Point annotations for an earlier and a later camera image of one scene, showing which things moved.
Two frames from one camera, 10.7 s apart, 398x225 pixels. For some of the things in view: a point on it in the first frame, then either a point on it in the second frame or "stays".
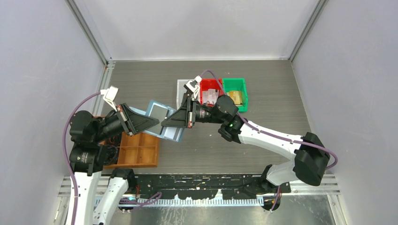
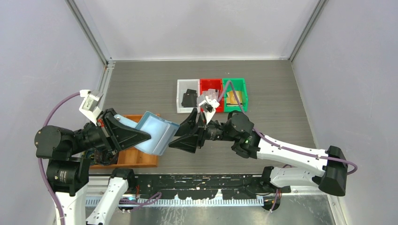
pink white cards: [210, 97] stays
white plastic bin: [181, 90] stays
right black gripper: [185, 116] to [189, 142]
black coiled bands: [110, 155] stays
